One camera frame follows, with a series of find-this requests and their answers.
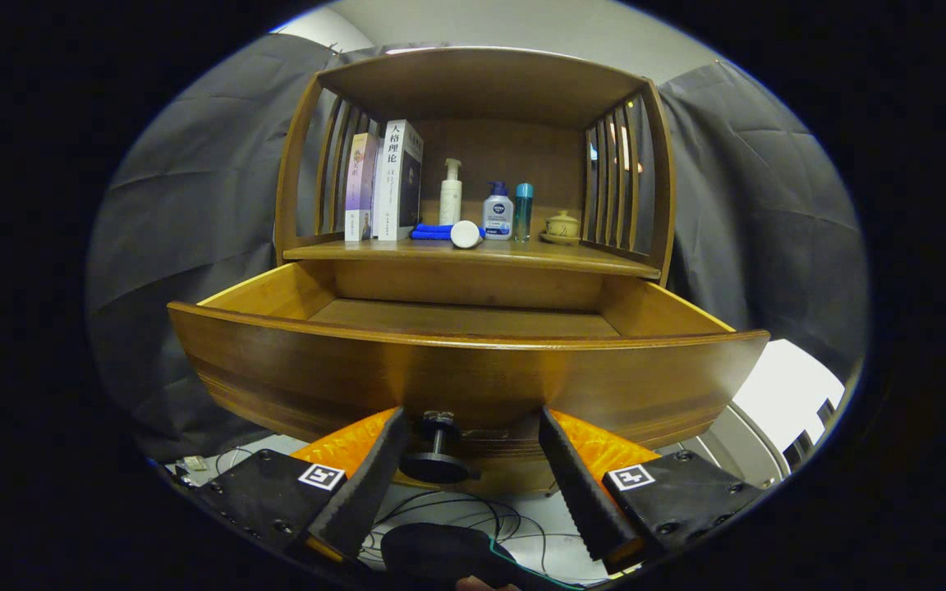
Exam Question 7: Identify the brown wooden cabinet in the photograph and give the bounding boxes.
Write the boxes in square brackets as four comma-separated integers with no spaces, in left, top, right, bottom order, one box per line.
[274,46,677,497]

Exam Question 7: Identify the folded blue cloth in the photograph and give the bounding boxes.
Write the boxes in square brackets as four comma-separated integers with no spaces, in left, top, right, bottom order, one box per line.
[410,223,486,241]

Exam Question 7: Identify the grey ribbed panel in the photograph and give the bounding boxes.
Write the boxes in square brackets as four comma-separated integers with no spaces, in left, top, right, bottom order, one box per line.
[670,401,794,493]

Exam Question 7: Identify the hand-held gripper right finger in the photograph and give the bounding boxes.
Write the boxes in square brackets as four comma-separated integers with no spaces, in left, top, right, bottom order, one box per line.
[538,405,769,575]

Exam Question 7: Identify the dark rounded object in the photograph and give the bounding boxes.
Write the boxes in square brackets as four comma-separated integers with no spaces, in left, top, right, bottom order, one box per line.
[380,523,523,590]

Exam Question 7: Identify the white pump bottle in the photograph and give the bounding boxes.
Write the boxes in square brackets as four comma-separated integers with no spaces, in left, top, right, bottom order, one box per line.
[439,158,463,227]

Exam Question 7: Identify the black drawer knob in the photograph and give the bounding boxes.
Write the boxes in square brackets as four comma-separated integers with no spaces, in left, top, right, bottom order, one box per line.
[398,410,482,485]

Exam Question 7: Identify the brown wooden drawer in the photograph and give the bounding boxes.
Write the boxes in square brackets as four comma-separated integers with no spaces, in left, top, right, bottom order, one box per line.
[168,261,771,493]

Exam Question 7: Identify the purple white book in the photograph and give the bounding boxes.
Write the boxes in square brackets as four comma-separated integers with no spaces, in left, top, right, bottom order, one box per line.
[344,133,380,242]

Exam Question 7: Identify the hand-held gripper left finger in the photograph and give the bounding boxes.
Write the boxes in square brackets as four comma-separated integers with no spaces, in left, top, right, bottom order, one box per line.
[194,406,411,563]

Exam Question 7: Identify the black backdrop cloth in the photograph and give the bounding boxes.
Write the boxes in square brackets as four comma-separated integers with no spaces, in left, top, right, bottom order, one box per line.
[85,33,870,465]

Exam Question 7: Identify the thick white book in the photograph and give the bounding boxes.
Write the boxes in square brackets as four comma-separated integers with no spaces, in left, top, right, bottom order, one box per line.
[372,119,425,241]

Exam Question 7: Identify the brown wooden countertop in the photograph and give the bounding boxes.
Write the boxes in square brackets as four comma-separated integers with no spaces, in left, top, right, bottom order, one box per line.
[282,232,663,280]

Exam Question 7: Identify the black cables under cabinet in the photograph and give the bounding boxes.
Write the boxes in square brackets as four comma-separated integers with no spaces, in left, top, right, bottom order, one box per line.
[358,488,581,575]

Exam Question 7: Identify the beige lidded teacup with saucer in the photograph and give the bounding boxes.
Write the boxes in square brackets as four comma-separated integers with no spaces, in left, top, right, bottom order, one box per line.
[540,211,581,245]

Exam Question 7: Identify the white panel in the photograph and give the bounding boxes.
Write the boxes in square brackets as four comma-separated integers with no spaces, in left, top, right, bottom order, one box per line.
[732,338,845,452]

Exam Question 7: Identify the white bottle with blue cap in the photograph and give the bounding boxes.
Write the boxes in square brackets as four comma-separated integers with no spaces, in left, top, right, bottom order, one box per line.
[483,181,515,241]

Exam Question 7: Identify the teal glass bottle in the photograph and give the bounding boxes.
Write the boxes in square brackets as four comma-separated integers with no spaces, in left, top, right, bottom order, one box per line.
[514,183,535,242]

